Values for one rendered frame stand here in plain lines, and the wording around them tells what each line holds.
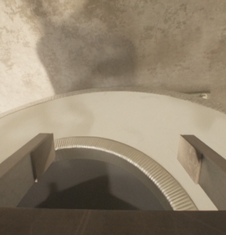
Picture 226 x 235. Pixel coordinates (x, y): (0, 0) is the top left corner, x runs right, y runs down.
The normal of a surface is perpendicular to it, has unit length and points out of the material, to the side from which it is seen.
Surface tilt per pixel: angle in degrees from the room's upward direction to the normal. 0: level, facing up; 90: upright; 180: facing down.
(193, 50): 0
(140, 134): 90
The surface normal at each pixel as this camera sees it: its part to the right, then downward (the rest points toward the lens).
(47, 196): 0.49, 0.46
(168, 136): -0.15, -0.79
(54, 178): 0.29, 0.54
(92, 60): -0.13, 0.61
